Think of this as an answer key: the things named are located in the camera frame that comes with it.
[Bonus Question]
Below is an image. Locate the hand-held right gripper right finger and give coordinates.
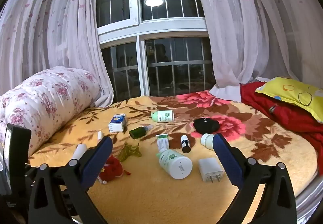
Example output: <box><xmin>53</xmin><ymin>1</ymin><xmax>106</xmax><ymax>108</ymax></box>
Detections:
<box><xmin>213</xmin><ymin>134</ymin><xmax>297</xmax><ymax>224</ymax></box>

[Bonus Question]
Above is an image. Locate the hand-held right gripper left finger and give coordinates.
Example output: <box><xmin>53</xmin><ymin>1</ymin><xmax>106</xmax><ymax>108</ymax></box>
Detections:
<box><xmin>28</xmin><ymin>136</ymin><xmax>113</xmax><ymax>224</ymax></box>

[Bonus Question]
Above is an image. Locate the red plush pouch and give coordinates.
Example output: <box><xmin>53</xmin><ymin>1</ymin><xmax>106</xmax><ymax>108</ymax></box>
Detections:
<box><xmin>99</xmin><ymin>156</ymin><xmax>132</xmax><ymax>184</ymax></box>

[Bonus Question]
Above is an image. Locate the white charger plug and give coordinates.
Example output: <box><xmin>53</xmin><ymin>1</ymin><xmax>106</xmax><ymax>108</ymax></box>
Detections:
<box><xmin>198</xmin><ymin>157</ymin><xmax>224</xmax><ymax>184</ymax></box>

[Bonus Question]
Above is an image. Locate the thick white stick tube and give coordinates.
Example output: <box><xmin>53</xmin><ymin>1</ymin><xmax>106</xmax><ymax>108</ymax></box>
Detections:
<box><xmin>72</xmin><ymin>144</ymin><xmax>88</xmax><ymax>161</ymax></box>

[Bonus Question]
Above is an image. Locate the plain white plastic bottle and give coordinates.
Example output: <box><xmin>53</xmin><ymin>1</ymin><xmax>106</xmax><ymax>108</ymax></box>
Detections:
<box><xmin>200</xmin><ymin>133</ymin><xmax>216</xmax><ymax>149</ymax></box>

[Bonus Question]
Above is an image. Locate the black pouch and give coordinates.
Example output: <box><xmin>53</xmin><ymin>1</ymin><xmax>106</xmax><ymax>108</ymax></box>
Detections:
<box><xmin>193</xmin><ymin>118</ymin><xmax>220</xmax><ymax>135</ymax></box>

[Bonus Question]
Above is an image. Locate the white and blue box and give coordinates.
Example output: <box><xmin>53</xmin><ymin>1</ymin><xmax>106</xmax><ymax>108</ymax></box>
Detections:
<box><xmin>108</xmin><ymin>114</ymin><xmax>127</xmax><ymax>133</ymax></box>

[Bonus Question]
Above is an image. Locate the small dark dropper bottle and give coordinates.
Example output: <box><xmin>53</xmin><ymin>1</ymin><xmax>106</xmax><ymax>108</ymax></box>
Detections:
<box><xmin>181</xmin><ymin>135</ymin><xmax>191</xmax><ymax>153</ymax></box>

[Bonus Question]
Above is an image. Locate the dark green spray bottle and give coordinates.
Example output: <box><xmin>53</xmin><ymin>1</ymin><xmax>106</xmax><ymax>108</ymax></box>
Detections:
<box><xmin>129</xmin><ymin>124</ymin><xmax>154</xmax><ymax>139</ymax></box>

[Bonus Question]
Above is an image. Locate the large white green-label bottle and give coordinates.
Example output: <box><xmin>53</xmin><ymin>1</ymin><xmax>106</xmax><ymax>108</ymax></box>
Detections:
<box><xmin>156</xmin><ymin>148</ymin><xmax>193</xmax><ymax>180</ymax></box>

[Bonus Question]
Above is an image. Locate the rolled floral white quilt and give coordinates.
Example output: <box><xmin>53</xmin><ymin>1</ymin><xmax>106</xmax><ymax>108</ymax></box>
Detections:
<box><xmin>0</xmin><ymin>66</ymin><xmax>102</xmax><ymax>164</ymax></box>

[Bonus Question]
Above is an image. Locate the yellow floral plush blanket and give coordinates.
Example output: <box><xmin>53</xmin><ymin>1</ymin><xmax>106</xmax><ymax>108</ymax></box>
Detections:
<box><xmin>28</xmin><ymin>90</ymin><xmax>318</xmax><ymax>224</ymax></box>

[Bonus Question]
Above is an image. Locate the green and white tube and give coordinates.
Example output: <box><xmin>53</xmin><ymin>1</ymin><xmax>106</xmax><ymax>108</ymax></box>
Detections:
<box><xmin>156</xmin><ymin>134</ymin><xmax>170</xmax><ymax>152</ymax></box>

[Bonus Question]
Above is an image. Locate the red cloth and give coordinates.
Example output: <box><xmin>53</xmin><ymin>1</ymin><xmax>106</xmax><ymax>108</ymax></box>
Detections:
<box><xmin>240</xmin><ymin>82</ymin><xmax>323</xmax><ymax>171</ymax></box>

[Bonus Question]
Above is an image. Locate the small white green-capped bottle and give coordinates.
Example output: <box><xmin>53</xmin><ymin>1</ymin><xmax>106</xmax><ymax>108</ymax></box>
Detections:
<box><xmin>151</xmin><ymin>110</ymin><xmax>174</xmax><ymax>123</ymax></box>

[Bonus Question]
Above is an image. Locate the yellow patterned pillow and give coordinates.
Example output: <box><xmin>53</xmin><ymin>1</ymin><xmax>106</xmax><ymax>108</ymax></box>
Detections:
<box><xmin>255</xmin><ymin>77</ymin><xmax>323</xmax><ymax>124</ymax></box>

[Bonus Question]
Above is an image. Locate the sheer pink-dotted curtain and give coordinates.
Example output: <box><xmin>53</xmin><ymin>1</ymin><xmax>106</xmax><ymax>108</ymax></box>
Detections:
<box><xmin>185</xmin><ymin>0</ymin><xmax>323</xmax><ymax>88</ymax></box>
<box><xmin>0</xmin><ymin>0</ymin><xmax>114</xmax><ymax>108</ymax></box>

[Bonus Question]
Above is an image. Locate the white-framed barred window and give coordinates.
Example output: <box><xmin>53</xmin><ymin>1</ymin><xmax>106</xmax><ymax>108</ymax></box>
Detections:
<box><xmin>96</xmin><ymin>0</ymin><xmax>217</xmax><ymax>103</ymax></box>

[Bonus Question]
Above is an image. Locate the grey metal bed frame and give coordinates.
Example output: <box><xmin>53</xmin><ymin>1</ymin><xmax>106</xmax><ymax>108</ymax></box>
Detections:
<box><xmin>294</xmin><ymin>171</ymin><xmax>323</xmax><ymax>224</ymax></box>

